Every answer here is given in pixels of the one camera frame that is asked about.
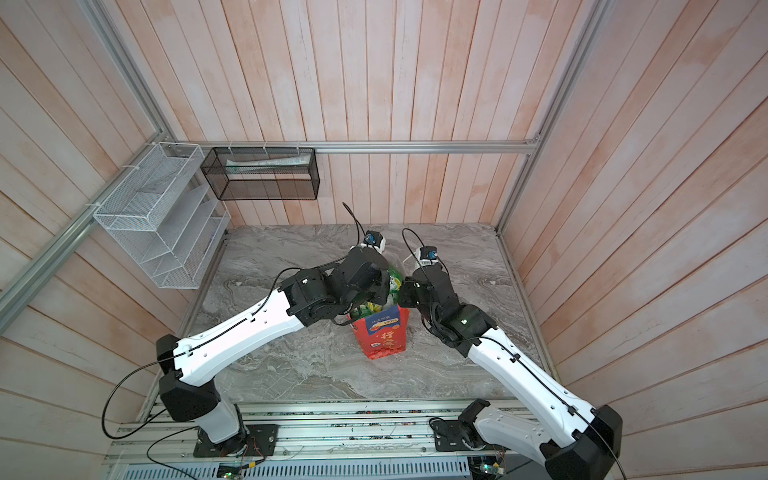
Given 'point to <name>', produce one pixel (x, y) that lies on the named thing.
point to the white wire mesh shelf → (171, 228)
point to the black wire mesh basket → (262, 173)
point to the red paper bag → (382, 333)
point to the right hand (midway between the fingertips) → (404, 278)
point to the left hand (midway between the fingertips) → (382, 283)
